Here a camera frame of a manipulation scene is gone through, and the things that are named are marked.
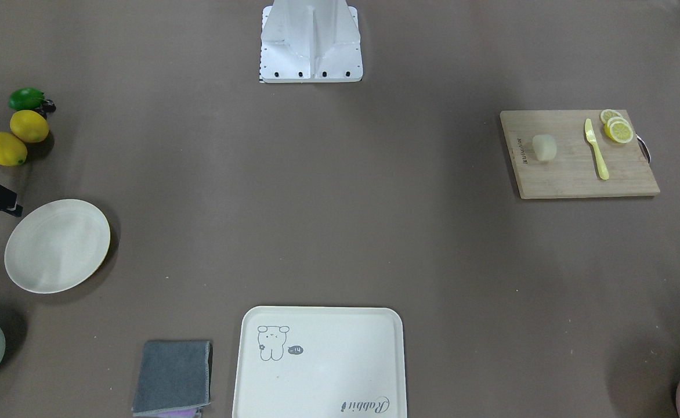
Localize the cream round plate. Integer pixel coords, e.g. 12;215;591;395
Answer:
3;199;111;294

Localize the white steamed bun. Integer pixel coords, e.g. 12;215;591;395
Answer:
531;134;558;162

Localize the cream rabbit tray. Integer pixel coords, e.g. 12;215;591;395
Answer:
232;306;408;417

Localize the yellow lemon near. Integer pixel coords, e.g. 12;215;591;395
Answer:
0;132;28;167

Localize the yellow lemon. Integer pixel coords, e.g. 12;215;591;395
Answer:
0;132;28;167
9;110;50;143

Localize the yellow lemon far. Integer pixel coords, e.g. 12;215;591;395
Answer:
9;110;50;143

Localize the lemon slice front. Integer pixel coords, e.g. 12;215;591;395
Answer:
603;120;635;143

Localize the lemon slice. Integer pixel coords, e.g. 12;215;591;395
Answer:
599;109;624;125
603;120;635;143

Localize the green lime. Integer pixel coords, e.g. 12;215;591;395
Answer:
8;88;46;111

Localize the lemon slice back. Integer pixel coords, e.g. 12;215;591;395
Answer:
599;109;624;125

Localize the dark cherry fruit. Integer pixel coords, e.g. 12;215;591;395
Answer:
34;99;57;118

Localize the yellow plastic knife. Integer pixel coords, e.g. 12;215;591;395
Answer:
584;118;610;181

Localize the bamboo cutting board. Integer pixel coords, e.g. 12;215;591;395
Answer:
500;110;659;199

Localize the grey folded cloth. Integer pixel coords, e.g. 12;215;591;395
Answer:
132;340;212;417

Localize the white central mounting column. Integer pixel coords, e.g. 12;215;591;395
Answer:
259;1;364;83

